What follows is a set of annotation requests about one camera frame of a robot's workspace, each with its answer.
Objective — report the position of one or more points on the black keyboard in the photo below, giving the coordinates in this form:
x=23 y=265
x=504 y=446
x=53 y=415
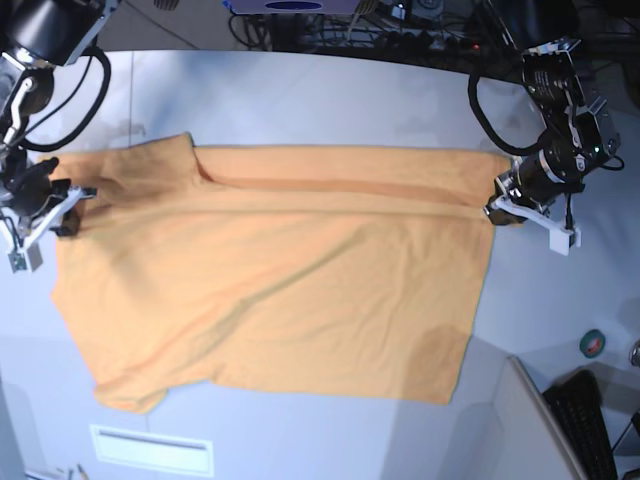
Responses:
x=576 y=405

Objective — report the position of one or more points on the green tape roll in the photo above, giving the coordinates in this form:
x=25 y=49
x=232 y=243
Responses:
x=592 y=344

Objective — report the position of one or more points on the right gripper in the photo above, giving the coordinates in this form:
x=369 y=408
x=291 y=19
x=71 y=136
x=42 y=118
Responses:
x=28 y=191

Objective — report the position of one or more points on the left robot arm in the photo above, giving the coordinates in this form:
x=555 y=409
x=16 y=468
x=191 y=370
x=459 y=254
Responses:
x=579 y=137

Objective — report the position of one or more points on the white partition board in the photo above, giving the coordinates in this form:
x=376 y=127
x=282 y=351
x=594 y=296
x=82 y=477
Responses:
x=533 y=446

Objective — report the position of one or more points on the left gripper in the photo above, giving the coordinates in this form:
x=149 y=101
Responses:
x=535 y=183

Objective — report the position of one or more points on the yellow orange t-shirt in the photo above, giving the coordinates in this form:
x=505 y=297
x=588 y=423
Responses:
x=333 y=270

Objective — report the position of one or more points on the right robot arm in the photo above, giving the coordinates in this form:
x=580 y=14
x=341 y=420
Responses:
x=38 y=37

